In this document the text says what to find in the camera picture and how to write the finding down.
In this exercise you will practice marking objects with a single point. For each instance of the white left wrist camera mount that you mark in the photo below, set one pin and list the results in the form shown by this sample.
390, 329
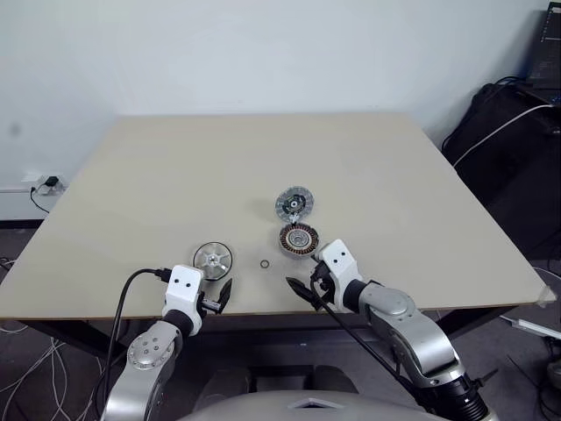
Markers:
183, 289

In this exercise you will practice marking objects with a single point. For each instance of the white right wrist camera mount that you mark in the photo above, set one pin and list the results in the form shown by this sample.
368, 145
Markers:
342, 263

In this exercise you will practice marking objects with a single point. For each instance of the black bag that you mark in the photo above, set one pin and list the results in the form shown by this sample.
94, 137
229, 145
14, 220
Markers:
508, 175

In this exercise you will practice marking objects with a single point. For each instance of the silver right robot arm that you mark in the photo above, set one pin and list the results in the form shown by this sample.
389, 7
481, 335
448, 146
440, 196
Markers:
416, 337

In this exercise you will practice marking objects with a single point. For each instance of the clear tape on table corner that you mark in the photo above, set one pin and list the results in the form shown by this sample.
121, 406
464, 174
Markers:
547, 296

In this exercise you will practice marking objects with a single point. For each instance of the grey geared motor base disc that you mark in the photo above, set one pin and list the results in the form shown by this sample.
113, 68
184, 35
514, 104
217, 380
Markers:
294, 203

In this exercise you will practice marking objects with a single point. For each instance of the silver metal rotor disc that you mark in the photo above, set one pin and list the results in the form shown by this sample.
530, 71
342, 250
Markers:
212, 261

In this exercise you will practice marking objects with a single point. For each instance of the black table frame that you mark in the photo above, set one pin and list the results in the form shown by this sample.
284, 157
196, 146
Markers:
66, 340

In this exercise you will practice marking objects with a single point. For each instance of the silver robot torso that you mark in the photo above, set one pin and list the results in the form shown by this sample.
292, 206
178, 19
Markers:
307, 405

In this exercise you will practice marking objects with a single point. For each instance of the wall power outlet plug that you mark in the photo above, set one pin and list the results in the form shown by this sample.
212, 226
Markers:
33, 177

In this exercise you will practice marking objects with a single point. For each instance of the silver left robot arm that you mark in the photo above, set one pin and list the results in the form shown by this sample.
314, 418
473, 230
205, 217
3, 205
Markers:
149, 351

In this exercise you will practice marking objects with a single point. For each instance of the black power adapter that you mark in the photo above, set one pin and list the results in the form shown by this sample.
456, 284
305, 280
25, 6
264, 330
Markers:
52, 180

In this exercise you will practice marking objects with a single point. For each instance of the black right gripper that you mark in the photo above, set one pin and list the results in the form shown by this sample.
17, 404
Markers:
323, 280

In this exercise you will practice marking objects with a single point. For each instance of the copper wound motor stator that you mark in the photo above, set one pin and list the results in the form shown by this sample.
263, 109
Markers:
299, 241

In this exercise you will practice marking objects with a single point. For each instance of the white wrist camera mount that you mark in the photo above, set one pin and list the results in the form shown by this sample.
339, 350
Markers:
183, 289
342, 263

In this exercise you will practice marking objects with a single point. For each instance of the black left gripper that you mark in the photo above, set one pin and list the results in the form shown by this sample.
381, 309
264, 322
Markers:
211, 306

